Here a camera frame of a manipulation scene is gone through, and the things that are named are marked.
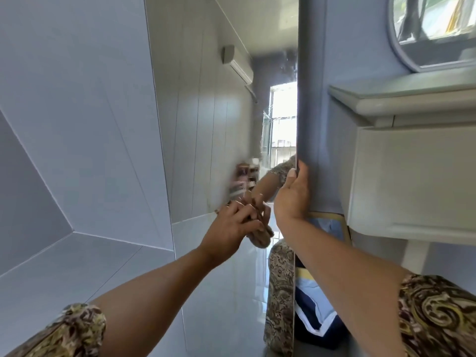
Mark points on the blue and white mat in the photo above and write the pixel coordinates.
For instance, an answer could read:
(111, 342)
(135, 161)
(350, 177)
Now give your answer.
(316, 308)

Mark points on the person's right hand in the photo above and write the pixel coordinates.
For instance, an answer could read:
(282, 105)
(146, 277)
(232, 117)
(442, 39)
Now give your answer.
(292, 202)

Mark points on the person's left forearm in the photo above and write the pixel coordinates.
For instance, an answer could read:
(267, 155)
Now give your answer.
(156, 297)

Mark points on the white dressing table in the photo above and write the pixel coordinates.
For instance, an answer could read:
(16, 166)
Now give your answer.
(412, 174)

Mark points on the person's right forearm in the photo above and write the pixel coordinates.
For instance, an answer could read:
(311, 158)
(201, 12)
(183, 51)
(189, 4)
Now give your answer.
(346, 278)

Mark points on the person's left hand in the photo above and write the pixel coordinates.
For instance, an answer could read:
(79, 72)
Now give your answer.
(225, 234)

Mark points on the tall frameless mirror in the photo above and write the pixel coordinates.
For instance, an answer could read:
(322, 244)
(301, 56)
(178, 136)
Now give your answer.
(215, 126)

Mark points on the brown cleaning cloth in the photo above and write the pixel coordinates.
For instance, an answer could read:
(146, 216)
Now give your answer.
(262, 237)

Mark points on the brown patterned dress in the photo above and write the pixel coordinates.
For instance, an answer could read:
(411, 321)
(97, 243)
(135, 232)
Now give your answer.
(438, 316)

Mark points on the person's right thumb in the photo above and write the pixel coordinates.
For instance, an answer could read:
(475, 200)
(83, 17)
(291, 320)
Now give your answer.
(291, 176)

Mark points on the person's left fingers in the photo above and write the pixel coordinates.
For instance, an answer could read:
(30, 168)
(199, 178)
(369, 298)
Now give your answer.
(250, 215)

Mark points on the round grey framed mirror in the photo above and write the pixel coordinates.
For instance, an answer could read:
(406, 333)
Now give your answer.
(399, 51)

